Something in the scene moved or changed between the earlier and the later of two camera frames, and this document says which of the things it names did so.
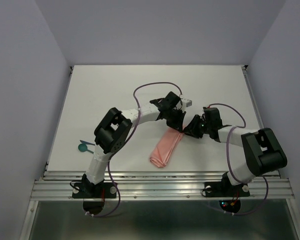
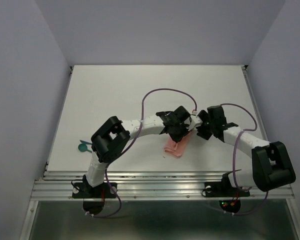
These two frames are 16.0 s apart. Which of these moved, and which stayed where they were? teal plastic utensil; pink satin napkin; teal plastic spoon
Moved: pink satin napkin
Stayed: teal plastic utensil; teal plastic spoon
